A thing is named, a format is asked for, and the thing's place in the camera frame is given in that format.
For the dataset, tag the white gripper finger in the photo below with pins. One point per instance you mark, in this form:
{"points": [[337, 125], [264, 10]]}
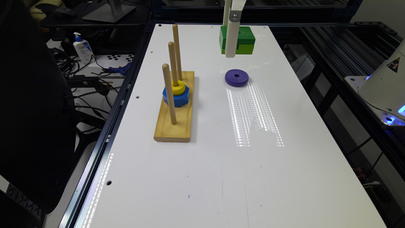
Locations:
{"points": [[226, 11], [233, 27]]}

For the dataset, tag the green square block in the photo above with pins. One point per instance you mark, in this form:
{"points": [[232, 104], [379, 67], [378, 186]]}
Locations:
{"points": [[245, 43]]}

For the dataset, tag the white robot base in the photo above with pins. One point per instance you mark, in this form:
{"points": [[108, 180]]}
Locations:
{"points": [[383, 90]]}

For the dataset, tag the blue octagon block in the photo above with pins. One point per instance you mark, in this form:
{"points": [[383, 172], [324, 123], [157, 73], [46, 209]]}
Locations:
{"points": [[179, 100]]}

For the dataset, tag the middle wooden peg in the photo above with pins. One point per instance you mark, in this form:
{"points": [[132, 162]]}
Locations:
{"points": [[173, 63]]}

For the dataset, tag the wooden peg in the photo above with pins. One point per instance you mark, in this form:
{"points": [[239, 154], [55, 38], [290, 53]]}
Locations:
{"points": [[177, 51], [173, 63], [169, 92]]}

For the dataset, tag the rear wooden peg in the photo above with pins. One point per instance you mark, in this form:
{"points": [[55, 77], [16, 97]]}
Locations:
{"points": [[177, 51]]}

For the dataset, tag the front wooden peg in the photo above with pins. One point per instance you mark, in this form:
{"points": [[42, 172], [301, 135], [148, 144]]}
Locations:
{"points": [[169, 92]]}

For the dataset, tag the grey monitor stand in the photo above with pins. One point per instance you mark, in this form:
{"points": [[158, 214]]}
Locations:
{"points": [[110, 12]]}

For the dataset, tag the blue clamp tool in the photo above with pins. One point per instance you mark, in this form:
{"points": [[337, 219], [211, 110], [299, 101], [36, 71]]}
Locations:
{"points": [[121, 69]]}

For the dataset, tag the white lotion pump bottle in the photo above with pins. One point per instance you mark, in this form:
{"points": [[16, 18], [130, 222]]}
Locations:
{"points": [[82, 48]]}

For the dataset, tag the black computer mouse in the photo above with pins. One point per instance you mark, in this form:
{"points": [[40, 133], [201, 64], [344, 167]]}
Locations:
{"points": [[62, 13]]}

